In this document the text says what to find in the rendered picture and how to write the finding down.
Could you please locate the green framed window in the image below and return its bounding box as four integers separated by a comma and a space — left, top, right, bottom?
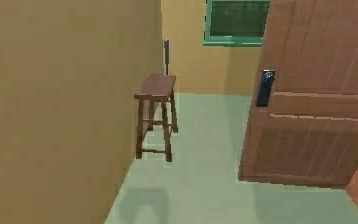
202, 0, 271, 47

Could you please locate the black door handle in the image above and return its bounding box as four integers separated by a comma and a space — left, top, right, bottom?
255, 68, 277, 108

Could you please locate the brown wooden room door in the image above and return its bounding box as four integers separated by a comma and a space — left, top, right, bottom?
237, 0, 358, 190

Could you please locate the brown wooden stool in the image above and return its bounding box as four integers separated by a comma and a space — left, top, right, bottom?
133, 73, 180, 163

